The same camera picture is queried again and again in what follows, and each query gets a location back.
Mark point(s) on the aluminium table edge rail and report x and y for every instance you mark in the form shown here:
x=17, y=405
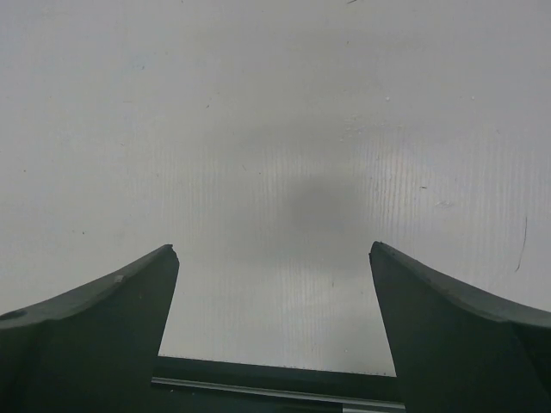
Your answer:
x=251, y=388

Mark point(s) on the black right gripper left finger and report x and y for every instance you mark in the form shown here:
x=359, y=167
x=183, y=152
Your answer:
x=93, y=348

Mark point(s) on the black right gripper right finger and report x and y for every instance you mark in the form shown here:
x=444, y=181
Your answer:
x=455, y=347

